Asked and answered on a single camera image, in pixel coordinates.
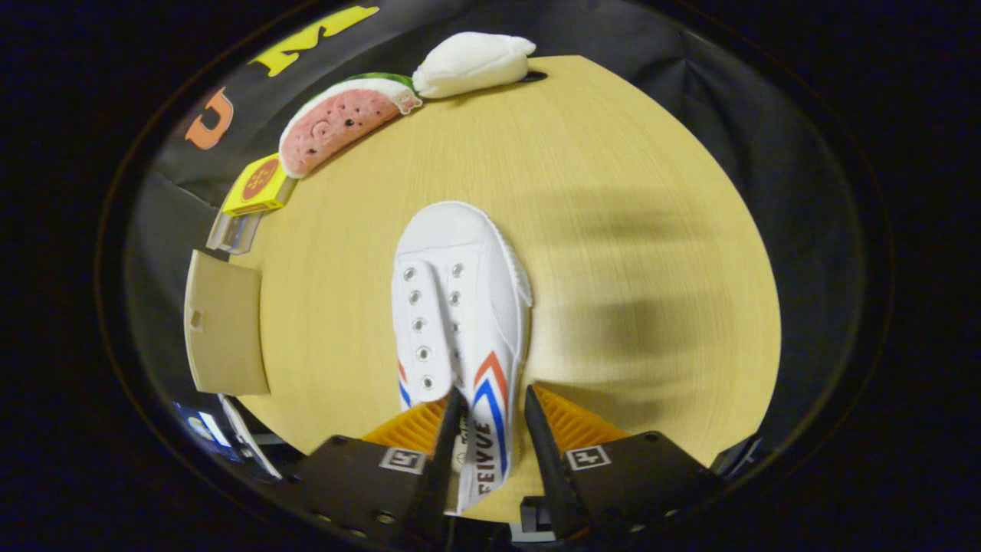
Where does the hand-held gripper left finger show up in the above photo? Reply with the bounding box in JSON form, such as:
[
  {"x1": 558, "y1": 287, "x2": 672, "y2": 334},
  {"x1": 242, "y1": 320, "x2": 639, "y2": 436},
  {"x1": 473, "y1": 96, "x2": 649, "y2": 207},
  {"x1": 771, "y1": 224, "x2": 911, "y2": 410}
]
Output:
[{"x1": 277, "y1": 386, "x2": 467, "y2": 547}]

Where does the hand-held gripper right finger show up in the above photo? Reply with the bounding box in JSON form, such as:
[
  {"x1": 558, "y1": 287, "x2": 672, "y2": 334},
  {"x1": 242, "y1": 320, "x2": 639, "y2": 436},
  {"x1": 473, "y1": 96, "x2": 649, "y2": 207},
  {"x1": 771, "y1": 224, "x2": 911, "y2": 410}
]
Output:
[{"x1": 523, "y1": 384, "x2": 725, "y2": 542}]

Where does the white shoe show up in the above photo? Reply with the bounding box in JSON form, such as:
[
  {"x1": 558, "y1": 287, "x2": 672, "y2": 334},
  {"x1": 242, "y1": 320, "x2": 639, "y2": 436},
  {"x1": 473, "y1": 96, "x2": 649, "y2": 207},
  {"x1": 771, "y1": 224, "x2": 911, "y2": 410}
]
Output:
[{"x1": 391, "y1": 201, "x2": 533, "y2": 516}]

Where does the beige fabric storage box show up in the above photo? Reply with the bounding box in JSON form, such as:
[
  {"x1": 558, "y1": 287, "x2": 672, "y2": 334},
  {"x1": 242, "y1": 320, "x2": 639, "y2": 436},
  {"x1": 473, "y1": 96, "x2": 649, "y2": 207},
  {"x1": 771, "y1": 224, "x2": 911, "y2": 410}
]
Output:
[{"x1": 184, "y1": 249, "x2": 271, "y2": 397}]

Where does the blue lit screen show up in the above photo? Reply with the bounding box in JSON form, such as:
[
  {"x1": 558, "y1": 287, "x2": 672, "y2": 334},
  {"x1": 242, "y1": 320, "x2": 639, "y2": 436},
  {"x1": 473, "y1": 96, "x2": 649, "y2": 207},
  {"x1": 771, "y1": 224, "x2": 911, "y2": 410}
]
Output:
[{"x1": 173, "y1": 401, "x2": 232, "y2": 462}]

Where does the yellow book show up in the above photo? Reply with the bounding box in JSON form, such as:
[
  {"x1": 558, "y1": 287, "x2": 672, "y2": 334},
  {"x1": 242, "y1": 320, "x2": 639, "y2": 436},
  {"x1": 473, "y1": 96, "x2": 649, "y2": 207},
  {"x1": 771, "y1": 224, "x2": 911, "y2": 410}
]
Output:
[{"x1": 221, "y1": 153, "x2": 296, "y2": 217}]

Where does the watermelon slice plush toy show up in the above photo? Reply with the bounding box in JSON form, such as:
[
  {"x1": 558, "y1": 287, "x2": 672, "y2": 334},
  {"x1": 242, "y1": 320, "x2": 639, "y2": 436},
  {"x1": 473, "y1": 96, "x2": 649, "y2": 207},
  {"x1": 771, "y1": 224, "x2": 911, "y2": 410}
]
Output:
[{"x1": 277, "y1": 73, "x2": 424, "y2": 179}]

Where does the white plush toy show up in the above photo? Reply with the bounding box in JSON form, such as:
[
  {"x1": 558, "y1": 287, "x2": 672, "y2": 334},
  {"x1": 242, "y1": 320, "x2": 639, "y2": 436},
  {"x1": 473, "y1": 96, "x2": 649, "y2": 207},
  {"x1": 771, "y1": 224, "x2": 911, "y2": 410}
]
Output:
[{"x1": 412, "y1": 31, "x2": 549, "y2": 100}]

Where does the white frame bar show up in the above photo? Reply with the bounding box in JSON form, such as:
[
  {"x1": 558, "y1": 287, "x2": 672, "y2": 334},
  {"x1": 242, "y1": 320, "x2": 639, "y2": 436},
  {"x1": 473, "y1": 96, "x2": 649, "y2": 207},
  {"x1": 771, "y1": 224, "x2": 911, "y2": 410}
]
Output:
[{"x1": 218, "y1": 394, "x2": 283, "y2": 481}]

